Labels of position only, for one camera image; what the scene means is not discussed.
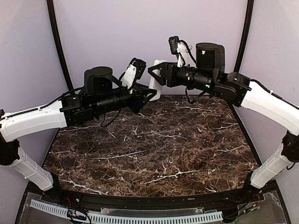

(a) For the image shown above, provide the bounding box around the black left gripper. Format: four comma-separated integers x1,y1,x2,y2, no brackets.
93,82,157,115

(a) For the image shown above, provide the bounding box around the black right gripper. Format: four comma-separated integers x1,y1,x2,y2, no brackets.
148,61,215,92

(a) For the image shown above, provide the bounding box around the white remote control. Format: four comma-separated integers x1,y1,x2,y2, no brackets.
149,59,166,101

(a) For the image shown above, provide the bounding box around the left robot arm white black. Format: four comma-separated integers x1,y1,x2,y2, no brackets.
0,65,157,203

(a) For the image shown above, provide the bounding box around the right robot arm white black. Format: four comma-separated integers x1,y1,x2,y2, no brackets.
148,42,299,203

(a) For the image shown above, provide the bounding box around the small circuit board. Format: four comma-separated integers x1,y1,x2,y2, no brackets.
67,210,87,221

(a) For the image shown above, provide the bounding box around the black front frame rail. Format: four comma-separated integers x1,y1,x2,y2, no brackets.
25,182,278,212

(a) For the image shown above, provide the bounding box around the white slotted cable duct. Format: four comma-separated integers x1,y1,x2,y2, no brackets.
30,199,223,224

